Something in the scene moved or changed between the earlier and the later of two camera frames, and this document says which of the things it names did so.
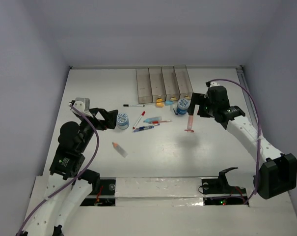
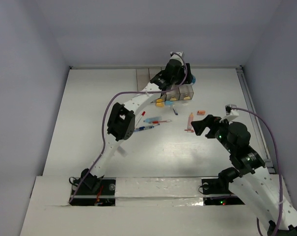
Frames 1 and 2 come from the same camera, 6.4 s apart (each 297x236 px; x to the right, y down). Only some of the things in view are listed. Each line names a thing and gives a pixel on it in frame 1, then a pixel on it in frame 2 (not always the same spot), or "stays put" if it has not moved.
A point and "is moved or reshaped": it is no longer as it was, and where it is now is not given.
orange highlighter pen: x=120 y=149 stays put
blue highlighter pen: x=155 y=119 stays put
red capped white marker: x=138 y=120 stays put
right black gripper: x=197 y=99 -> x=210 y=121
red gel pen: x=157 y=122 stays put
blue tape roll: x=122 y=120 is moved or reshaped
